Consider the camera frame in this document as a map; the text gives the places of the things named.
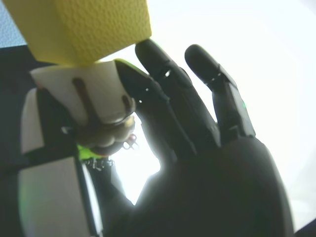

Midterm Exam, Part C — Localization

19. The toy cupcake with berries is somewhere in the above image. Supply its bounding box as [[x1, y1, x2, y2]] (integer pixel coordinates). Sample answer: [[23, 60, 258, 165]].
[[29, 59, 138, 157]]

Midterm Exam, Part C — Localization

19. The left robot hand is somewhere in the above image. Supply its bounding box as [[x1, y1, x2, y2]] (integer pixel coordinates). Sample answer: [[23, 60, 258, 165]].
[[17, 39, 297, 237]]

